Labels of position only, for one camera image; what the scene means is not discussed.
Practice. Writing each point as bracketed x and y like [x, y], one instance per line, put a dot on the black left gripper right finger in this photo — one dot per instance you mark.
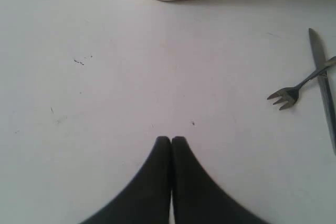
[196, 197]

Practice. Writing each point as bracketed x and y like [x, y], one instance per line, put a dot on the steel table knife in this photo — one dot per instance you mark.
[319, 57]

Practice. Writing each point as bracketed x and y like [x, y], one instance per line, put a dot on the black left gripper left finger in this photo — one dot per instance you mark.
[147, 197]

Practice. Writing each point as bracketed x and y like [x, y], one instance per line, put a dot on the steel fork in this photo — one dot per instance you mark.
[289, 96]

